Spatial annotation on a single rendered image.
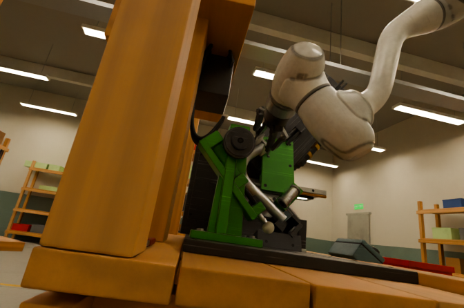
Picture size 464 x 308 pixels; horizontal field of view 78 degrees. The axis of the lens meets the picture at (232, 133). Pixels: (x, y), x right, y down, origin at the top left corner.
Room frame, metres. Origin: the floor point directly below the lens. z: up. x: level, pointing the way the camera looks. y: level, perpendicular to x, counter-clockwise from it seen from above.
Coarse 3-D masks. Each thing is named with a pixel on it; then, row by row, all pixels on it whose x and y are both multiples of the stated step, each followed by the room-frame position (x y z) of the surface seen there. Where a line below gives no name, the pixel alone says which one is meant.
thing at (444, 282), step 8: (384, 264) 0.77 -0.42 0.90; (424, 272) 0.60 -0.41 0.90; (424, 280) 0.54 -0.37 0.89; (432, 280) 0.52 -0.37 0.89; (440, 280) 0.50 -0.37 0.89; (448, 280) 0.49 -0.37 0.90; (456, 280) 0.47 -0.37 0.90; (440, 288) 0.51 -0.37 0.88; (448, 288) 0.49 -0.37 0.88; (456, 288) 0.47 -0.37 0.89
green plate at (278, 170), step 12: (264, 156) 0.97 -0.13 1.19; (276, 156) 0.98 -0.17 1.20; (288, 156) 0.98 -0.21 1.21; (264, 168) 0.96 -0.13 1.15; (276, 168) 0.97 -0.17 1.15; (288, 168) 0.97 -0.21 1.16; (264, 180) 0.95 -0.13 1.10; (276, 180) 0.95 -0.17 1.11; (288, 180) 0.96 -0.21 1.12; (276, 192) 0.95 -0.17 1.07
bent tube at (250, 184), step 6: (258, 144) 0.95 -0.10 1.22; (258, 150) 0.94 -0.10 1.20; (252, 156) 0.93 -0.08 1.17; (246, 162) 0.92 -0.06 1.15; (246, 174) 0.91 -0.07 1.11; (246, 186) 0.90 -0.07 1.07; (252, 186) 0.90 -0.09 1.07; (252, 192) 0.90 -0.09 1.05; (258, 192) 0.89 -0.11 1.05; (258, 198) 0.90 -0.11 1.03; (264, 198) 0.89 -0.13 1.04; (264, 204) 0.89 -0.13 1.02; (270, 204) 0.89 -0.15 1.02; (270, 210) 0.89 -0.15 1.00; (276, 210) 0.89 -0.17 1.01; (276, 216) 0.89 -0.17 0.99; (282, 216) 0.88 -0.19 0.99
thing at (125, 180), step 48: (144, 0) 0.30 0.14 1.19; (192, 0) 0.31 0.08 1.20; (144, 48) 0.30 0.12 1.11; (192, 48) 0.69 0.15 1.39; (96, 96) 0.30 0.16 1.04; (144, 96) 0.31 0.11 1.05; (192, 96) 0.69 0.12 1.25; (96, 144) 0.30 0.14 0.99; (144, 144) 0.31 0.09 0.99; (192, 144) 1.70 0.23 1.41; (96, 192) 0.30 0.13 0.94; (144, 192) 0.31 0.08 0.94; (48, 240) 0.30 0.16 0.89; (96, 240) 0.31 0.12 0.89; (144, 240) 0.37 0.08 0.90
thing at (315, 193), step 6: (252, 180) 1.08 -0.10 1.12; (258, 180) 1.08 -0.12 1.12; (300, 186) 1.10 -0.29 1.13; (306, 192) 1.10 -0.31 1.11; (312, 192) 1.10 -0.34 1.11; (318, 192) 1.10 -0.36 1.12; (324, 192) 1.10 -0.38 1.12; (300, 198) 1.20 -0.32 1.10; (306, 198) 1.18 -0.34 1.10; (312, 198) 1.17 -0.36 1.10
